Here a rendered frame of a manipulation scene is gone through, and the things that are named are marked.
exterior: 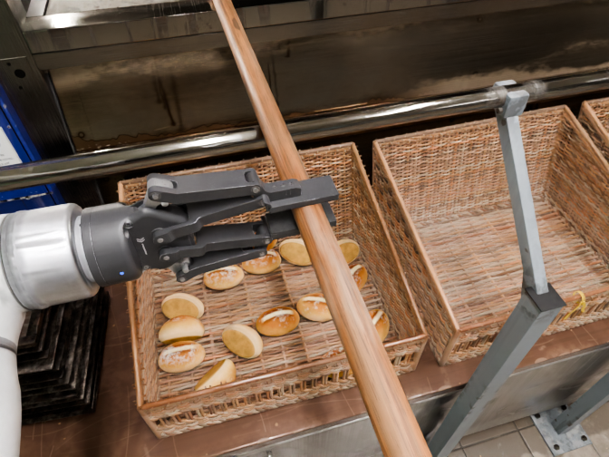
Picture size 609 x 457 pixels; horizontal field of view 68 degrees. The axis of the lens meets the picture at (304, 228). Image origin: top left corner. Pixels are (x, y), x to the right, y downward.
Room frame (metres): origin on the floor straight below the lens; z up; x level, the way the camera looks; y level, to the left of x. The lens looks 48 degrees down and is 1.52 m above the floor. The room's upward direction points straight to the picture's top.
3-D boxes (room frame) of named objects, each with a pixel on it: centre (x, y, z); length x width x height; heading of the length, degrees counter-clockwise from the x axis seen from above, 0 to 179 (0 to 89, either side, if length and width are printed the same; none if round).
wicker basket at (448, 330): (0.75, -0.49, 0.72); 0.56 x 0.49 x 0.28; 106
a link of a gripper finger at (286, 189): (0.32, 0.03, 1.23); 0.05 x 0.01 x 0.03; 106
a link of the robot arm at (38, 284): (0.26, 0.22, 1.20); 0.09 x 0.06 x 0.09; 16
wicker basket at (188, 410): (0.59, 0.08, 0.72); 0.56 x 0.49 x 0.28; 105
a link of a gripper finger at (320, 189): (0.33, 0.00, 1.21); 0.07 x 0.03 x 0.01; 106
